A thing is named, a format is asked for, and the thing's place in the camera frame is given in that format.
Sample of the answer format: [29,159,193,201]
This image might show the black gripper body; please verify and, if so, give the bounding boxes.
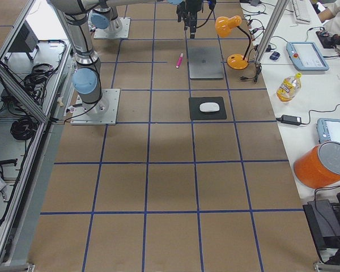
[175,0,205,22]

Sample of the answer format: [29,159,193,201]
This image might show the pink marker pen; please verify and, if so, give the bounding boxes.
[175,53,184,69]

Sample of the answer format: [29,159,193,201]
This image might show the white computer mouse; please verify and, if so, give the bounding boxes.
[199,102,220,113]

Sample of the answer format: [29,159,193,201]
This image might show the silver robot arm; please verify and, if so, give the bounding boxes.
[89,1,205,40]
[51,1,148,114]

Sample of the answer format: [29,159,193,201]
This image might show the silver laptop notebook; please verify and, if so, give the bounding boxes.
[188,46,224,80]

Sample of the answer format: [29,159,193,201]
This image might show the black mousepad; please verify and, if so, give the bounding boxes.
[188,97,227,120]

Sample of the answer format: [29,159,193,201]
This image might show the orange desk lamp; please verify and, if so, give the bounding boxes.
[215,15,253,71]

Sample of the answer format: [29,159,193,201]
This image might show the white keyboard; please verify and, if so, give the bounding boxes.
[290,0,311,24]

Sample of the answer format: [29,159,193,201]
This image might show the orange juice bottle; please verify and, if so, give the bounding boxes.
[276,73,302,102]

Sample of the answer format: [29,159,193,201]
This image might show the blue teach pendant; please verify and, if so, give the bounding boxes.
[316,118,340,143]
[286,42,329,71]

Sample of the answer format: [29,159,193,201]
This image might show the black power adapter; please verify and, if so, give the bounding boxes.
[276,114,301,126]

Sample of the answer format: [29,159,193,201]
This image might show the grey electronics box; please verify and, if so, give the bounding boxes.
[8,20,39,60]

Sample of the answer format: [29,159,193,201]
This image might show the orange bucket grey lid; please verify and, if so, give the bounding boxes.
[293,141,340,189]

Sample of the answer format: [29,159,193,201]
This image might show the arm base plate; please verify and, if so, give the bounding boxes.
[93,18,131,40]
[70,89,120,125]

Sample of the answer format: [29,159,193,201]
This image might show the lamp power cable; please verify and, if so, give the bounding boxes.
[239,16,266,84]

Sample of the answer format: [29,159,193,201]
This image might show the aluminium frame post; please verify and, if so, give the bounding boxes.
[255,0,288,66]

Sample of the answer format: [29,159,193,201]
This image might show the aluminium side rail frame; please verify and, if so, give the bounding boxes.
[0,1,74,271]

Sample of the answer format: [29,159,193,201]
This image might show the coiled black cables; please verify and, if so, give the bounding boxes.
[10,63,60,141]

